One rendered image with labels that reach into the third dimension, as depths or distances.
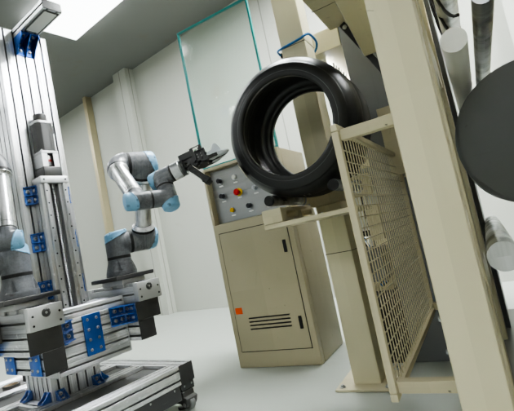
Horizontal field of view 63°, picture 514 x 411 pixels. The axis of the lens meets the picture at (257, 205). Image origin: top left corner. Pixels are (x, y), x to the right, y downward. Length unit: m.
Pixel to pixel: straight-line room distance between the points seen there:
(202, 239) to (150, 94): 2.27
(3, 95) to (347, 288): 1.88
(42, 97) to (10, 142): 0.30
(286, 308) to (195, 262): 3.41
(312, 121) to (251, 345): 1.40
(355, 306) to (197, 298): 4.05
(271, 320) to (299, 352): 0.24
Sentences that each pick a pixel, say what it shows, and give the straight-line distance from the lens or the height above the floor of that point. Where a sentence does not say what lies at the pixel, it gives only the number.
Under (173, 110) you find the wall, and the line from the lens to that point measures 6.03.
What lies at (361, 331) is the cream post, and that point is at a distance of 2.06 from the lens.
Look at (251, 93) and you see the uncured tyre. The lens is 1.80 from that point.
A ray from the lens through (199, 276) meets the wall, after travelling 5.77.
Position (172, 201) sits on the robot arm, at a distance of 1.73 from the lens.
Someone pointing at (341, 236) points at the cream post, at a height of 0.69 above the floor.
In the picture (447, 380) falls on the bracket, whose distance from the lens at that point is 1.13.
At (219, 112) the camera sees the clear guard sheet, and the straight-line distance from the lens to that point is 2.73.
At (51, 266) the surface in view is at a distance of 2.16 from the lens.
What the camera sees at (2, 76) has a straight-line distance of 2.42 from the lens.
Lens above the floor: 0.75
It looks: 5 degrees up
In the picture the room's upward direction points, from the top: 12 degrees counter-clockwise
